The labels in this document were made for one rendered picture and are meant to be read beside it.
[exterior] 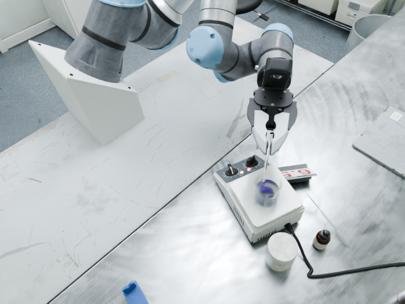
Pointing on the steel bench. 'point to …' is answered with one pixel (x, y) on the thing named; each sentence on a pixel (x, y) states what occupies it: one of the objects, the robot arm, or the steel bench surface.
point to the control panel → (240, 169)
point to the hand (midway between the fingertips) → (269, 145)
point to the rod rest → (134, 294)
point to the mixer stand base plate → (385, 140)
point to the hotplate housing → (254, 235)
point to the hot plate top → (279, 210)
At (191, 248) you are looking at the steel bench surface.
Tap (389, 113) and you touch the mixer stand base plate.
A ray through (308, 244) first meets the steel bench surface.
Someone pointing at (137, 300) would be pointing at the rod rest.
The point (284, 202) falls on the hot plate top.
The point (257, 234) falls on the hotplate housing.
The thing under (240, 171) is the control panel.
